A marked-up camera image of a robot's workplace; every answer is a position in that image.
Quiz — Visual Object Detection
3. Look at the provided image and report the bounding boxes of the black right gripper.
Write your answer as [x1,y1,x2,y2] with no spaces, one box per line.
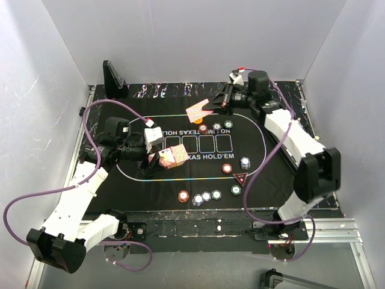
[200,82,253,117]

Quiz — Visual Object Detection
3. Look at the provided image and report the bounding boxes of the green chips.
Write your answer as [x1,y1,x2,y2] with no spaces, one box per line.
[224,120,233,129]

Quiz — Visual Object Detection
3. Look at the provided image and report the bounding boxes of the red playing card box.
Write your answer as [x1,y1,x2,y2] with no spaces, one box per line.
[158,144,189,169]

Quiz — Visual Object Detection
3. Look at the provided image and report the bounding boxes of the blue chips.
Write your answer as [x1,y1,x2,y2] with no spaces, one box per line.
[240,157,251,170]
[212,123,221,130]

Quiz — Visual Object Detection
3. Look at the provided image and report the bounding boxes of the red back card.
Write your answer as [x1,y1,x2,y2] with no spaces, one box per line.
[186,99,213,123]

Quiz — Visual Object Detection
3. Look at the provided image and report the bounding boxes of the red chips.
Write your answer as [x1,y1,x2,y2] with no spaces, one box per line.
[199,124,208,134]
[222,163,232,174]

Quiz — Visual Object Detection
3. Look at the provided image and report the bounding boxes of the red poker chip stack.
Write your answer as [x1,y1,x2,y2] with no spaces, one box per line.
[178,190,189,203]

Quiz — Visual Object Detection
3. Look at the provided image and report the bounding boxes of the blue poker chip stack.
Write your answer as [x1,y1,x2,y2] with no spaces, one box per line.
[192,194,204,207]

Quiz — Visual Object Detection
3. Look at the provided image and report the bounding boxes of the blue chip aside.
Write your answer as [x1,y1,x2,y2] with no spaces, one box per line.
[202,191,211,202]

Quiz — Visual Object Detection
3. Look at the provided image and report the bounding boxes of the green poker chip stack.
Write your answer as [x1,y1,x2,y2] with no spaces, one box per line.
[211,190,222,200]

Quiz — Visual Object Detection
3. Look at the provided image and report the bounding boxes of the red triangular acrylic marker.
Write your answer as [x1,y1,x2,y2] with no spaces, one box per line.
[233,173,248,187]

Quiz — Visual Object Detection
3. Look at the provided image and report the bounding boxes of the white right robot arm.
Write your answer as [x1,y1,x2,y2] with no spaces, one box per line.
[202,67,341,240]

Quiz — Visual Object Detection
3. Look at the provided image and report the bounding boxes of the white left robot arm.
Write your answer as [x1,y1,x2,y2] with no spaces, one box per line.
[26,117,164,273]

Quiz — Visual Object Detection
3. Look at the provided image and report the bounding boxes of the black poker table mat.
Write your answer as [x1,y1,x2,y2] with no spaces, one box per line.
[87,83,294,214]

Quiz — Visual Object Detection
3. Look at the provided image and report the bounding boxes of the black card shoe stand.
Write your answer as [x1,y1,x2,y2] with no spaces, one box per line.
[102,60,129,99]

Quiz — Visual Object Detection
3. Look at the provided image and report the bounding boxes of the black white chess board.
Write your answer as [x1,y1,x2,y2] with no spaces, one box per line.
[257,124,298,175]

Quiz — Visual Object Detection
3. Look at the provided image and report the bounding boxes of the black case bottom corner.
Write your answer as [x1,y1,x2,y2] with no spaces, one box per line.
[259,268,331,289]

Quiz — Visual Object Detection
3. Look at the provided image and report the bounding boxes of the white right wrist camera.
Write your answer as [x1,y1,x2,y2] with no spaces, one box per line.
[229,70,244,87]

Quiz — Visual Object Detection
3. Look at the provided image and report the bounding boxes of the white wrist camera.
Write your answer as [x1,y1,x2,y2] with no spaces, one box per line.
[144,127,164,154]
[229,70,244,87]

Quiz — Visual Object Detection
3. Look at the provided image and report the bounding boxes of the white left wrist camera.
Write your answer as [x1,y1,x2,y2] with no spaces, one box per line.
[144,127,164,154]

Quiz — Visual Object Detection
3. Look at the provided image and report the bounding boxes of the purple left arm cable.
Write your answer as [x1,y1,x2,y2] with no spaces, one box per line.
[2,99,157,272]

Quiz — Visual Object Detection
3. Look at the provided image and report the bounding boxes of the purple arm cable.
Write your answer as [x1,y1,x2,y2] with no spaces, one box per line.
[2,99,157,272]
[237,66,316,261]

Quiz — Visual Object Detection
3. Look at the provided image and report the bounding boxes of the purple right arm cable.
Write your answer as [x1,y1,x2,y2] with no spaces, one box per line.
[237,66,316,261]

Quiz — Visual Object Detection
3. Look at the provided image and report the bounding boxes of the black wall clip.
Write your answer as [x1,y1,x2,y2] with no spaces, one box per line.
[79,107,85,117]

